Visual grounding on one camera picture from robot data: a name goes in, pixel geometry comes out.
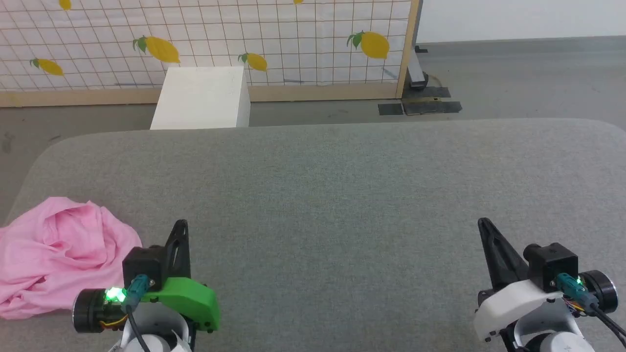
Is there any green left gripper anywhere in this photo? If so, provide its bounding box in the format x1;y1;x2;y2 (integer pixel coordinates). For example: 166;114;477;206
142;220;221;333

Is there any pink cloth garment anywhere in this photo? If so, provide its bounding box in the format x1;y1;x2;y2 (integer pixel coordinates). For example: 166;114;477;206
0;197;143;321

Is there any grey fabric sofa cushion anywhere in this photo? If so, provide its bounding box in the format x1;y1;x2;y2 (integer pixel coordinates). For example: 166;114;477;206
0;119;626;352

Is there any white rectangular box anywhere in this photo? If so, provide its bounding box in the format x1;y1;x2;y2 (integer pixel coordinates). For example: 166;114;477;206
150;66;251;130

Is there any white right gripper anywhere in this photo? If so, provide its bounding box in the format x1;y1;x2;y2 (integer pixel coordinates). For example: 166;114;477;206
473;218;568;343

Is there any long black floor tape patch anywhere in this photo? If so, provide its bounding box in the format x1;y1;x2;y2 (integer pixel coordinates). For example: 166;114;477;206
402;100;463;115

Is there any grey metal partition foot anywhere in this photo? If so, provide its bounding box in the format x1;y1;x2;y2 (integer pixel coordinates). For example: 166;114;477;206
408;0;430;91

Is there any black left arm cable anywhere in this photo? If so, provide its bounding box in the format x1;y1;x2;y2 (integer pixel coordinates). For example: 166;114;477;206
121;274;151;352

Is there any lemon print partition screen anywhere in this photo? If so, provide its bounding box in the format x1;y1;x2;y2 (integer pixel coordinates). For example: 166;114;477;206
0;0;421;107

